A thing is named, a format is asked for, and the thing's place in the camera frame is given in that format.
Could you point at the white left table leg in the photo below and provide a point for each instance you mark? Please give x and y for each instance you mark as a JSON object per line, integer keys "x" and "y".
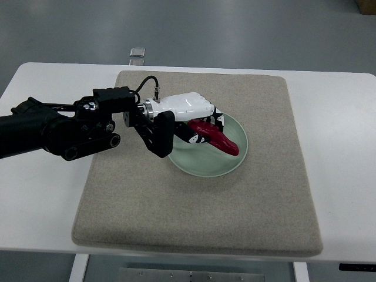
{"x": 78, "y": 270}

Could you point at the white right table leg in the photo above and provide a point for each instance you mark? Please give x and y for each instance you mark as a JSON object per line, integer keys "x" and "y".
{"x": 301, "y": 272}

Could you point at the cardboard box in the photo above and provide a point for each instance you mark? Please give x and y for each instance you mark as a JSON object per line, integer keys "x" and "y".
{"x": 367, "y": 7}

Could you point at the white table leg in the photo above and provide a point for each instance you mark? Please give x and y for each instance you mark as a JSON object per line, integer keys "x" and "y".
{"x": 301, "y": 272}
{"x": 78, "y": 270}

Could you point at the metal table base plate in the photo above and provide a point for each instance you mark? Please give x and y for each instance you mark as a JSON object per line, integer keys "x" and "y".
{"x": 145, "y": 274}

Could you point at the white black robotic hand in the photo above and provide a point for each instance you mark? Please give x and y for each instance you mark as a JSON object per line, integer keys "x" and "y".
{"x": 185, "y": 107}

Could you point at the beige fabric mat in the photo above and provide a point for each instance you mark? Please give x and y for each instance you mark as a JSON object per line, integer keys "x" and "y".
{"x": 135, "y": 200}

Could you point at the red pepper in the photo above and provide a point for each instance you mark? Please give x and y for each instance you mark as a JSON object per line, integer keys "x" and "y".
{"x": 216, "y": 138}

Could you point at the black table control panel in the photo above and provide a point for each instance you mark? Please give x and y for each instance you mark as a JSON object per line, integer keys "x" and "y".
{"x": 357, "y": 267}

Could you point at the clear plastic floor piece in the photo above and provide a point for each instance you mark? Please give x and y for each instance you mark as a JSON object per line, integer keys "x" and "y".
{"x": 136, "y": 56}

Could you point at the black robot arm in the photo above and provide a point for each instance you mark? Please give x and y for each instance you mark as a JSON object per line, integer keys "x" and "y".
{"x": 85, "y": 127}

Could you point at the light green plate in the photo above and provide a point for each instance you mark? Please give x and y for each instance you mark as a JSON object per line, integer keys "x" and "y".
{"x": 205, "y": 160}

